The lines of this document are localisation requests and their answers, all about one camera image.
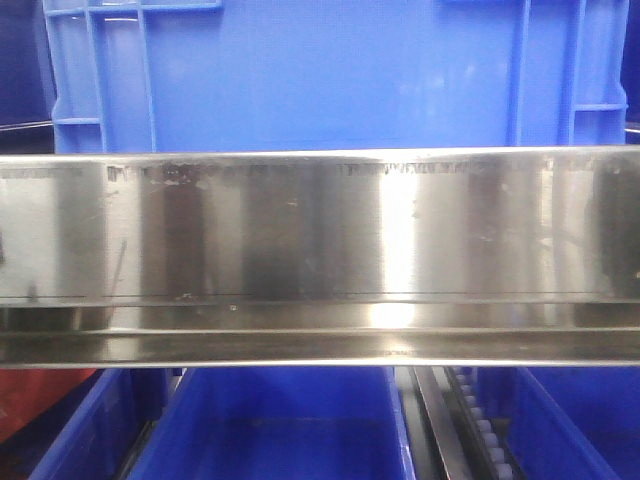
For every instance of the stainless steel shelf rail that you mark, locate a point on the stainless steel shelf rail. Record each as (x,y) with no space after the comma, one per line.
(464,256)

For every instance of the large blue bin upper shelf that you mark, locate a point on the large blue bin upper shelf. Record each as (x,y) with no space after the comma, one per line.
(171,76)

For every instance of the blue bin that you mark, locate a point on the blue bin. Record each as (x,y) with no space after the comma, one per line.
(566,423)
(95,441)
(280,423)

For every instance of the roller track divider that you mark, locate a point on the roller track divider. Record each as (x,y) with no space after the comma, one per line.
(450,436)

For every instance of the red bin lower left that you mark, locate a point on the red bin lower left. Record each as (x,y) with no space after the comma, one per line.
(27,393)

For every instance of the blue bin lower middle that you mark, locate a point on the blue bin lower middle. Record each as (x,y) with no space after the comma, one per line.
(280,423)

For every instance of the blue bin lower right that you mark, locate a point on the blue bin lower right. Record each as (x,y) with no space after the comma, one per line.
(566,423)

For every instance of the blue bin lower left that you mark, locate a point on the blue bin lower left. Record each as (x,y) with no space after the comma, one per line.
(95,441)

